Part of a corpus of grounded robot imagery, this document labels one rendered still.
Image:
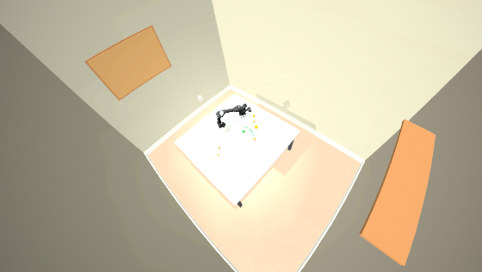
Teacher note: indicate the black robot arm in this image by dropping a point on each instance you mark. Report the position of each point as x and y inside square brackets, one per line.
[237, 108]

